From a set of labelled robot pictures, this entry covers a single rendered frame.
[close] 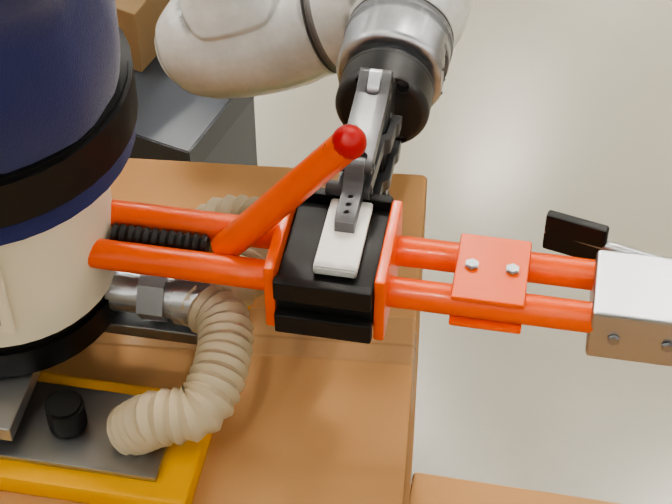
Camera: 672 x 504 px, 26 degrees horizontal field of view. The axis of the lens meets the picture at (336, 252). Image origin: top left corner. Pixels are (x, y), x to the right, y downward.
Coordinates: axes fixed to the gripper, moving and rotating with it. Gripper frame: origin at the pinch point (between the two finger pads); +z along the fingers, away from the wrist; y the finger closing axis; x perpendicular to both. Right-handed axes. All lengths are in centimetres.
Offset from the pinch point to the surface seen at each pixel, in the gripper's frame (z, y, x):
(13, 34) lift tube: 6.7, -22.3, 18.2
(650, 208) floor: -124, 107, -33
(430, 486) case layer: -20, 54, -6
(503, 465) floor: -64, 108, -13
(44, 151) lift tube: 7.4, -14.0, 17.4
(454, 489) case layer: -20, 54, -8
